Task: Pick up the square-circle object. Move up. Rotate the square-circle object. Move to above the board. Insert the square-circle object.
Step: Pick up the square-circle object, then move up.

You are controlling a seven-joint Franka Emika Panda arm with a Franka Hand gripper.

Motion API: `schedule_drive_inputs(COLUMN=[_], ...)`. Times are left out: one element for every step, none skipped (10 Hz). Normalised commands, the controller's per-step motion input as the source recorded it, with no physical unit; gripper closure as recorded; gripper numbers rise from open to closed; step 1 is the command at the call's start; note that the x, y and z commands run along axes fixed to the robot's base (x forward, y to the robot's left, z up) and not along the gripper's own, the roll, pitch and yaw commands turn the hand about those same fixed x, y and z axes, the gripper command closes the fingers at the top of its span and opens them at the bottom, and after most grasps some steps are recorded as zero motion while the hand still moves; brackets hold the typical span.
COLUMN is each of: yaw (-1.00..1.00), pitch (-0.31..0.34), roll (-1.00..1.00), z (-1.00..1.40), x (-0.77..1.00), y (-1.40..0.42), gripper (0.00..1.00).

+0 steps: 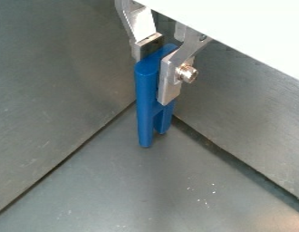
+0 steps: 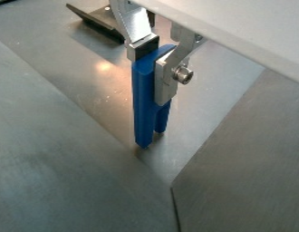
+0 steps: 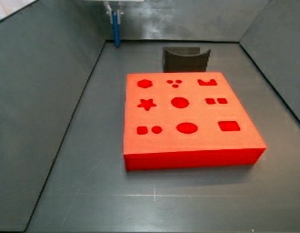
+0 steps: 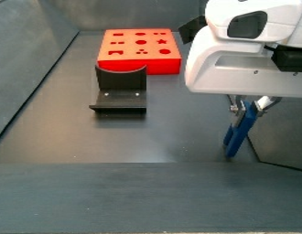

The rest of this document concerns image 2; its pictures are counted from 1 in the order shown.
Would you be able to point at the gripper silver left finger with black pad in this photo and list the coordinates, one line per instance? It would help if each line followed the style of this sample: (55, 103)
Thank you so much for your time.
(142, 41)

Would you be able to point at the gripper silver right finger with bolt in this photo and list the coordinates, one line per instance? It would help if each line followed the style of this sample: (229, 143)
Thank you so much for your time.
(171, 66)

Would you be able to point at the blue square-circle peg object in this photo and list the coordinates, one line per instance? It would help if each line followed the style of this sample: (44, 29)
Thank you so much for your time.
(151, 116)

